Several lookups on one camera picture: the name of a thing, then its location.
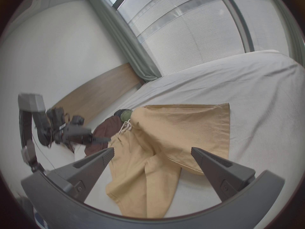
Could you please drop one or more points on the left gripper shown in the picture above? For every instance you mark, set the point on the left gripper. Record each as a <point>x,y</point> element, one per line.
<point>76,133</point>

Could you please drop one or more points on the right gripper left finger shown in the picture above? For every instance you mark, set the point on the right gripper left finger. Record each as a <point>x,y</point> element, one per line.
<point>78,180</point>

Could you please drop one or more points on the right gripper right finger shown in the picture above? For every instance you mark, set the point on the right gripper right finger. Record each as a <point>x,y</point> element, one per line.
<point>226,180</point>

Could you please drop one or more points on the tan shorts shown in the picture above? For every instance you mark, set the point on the tan shorts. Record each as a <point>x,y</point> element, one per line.
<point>171,132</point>

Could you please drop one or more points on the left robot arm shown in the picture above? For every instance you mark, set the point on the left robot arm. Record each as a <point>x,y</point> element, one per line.
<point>31,102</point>

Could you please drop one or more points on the bed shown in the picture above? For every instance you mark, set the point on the bed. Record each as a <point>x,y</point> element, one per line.
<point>250,92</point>

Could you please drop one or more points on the pale grey garment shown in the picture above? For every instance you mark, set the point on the pale grey garment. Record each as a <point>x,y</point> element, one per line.
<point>79,151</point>

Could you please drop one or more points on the brown shorts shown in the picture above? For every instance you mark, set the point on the brown shorts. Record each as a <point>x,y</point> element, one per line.
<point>107,130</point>

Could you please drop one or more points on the green garment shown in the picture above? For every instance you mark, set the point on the green garment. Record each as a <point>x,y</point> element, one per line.
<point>126,115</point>

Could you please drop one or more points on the window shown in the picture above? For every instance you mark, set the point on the window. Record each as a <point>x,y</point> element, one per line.
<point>185,20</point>

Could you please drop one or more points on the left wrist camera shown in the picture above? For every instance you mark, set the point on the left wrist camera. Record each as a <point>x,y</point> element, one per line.
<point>77,120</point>

